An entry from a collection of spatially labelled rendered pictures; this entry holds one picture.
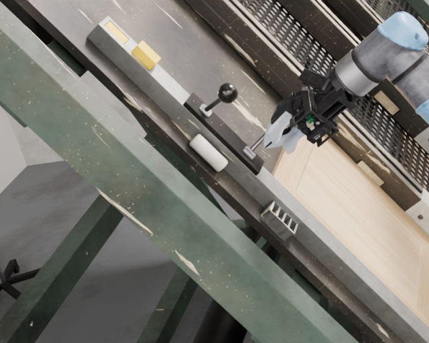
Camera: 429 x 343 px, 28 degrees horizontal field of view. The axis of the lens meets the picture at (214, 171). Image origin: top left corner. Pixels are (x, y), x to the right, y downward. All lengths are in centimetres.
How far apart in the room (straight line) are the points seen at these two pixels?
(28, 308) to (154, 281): 157
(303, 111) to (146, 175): 31
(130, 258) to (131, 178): 301
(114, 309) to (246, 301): 259
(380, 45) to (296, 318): 49
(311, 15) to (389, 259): 81
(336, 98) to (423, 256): 70
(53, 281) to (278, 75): 112
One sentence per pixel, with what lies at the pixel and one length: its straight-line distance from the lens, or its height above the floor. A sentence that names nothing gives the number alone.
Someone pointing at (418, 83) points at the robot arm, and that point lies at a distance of 146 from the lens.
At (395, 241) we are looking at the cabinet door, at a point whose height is 101.
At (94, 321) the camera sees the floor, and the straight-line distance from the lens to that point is 405.
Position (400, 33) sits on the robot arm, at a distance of 145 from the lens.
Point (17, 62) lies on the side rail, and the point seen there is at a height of 173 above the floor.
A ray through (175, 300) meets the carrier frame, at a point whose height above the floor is 18.
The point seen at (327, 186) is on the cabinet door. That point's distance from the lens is 192.
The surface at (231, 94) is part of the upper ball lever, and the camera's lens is 156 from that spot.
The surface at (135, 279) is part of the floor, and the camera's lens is 425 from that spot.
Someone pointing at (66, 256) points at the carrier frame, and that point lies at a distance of 290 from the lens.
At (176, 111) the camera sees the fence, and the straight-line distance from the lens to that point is 166.
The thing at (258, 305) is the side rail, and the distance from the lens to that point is 152.
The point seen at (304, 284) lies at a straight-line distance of 172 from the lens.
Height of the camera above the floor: 205
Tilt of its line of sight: 24 degrees down
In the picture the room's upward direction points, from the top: 17 degrees counter-clockwise
